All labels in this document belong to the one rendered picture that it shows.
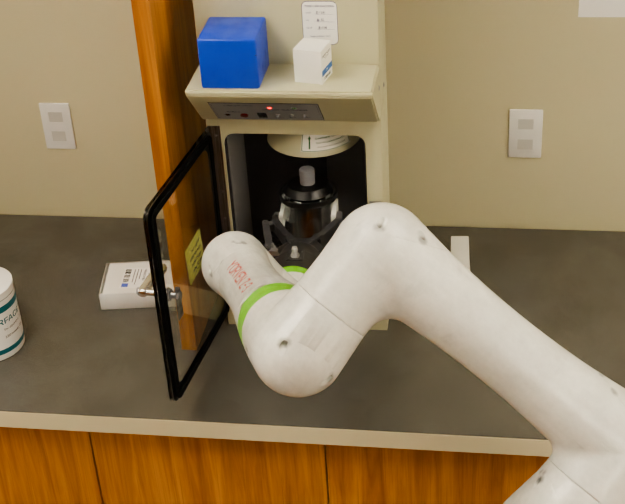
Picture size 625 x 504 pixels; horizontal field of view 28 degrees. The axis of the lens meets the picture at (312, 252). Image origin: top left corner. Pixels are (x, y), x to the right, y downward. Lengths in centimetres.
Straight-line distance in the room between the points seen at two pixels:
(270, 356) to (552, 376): 35
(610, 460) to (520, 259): 112
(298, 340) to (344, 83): 69
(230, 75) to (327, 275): 65
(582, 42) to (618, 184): 34
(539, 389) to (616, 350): 86
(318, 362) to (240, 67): 71
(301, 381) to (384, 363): 84
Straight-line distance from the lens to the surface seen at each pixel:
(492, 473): 233
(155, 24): 217
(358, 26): 217
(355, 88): 211
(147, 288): 219
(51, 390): 244
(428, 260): 156
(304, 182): 231
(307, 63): 212
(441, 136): 273
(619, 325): 252
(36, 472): 254
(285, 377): 157
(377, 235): 155
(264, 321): 159
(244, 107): 218
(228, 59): 211
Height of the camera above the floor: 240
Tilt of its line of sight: 32 degrees down
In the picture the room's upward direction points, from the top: 4 degrees counter-clockwise
